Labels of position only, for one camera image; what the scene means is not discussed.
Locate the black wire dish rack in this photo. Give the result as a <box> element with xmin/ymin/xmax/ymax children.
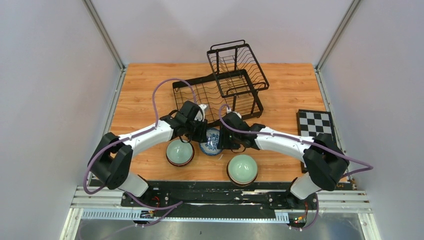
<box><xmin>172</xmin><ymin>39</ymin><xmax>270</xmax><ymax>127</ymax></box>

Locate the blue floral bowl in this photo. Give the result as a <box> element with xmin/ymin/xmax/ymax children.
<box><xmin>199</xmin><ymin>128</ymin><xmax>223</xmax><ymax>156</ymax></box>

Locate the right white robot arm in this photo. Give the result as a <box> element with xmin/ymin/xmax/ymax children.
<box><xmin>220</xmin><ymin>111</ymin><xmax>350</xmax><ymax>209</ymax></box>

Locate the black white checkerboard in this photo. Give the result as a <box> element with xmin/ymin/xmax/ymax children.
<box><xmin>296</xmin><ymin>109</ymin><xmax>337</xmax><ymax>174</ymax></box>

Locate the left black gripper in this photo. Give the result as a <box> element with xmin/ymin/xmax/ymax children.
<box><xmin>185</xmin><ymin>117</ymin><xmax>209</xmax><ymax>144</ymax></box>

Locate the celadon bowl brown rim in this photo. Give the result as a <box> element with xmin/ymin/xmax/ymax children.
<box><xmin>226</xmin><ymin>154</ymin><xmax>259</xmax><ymax>187</ymax></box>

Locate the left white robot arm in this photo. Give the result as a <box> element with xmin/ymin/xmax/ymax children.
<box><xmin>87</xmin><ymin>100</ymin><xmax>209</xmax><ymax>207</ymax></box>

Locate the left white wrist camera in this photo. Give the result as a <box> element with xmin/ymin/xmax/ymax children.
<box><xmin>195</xmin><ymin>104</ymin><xmax>209</xmax><ymax>122</ymax></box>

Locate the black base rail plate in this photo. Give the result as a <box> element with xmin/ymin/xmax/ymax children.
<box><xmin>120</xmin><ymin>180</ymin><xmax>318</xmax><ymax>219</ymax></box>

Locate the celadon bowl black rim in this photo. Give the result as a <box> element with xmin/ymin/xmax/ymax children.
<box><xmin>166</xmin><ymin>139</ymin><xmax>195</xmax><ymax>167</ymax></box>

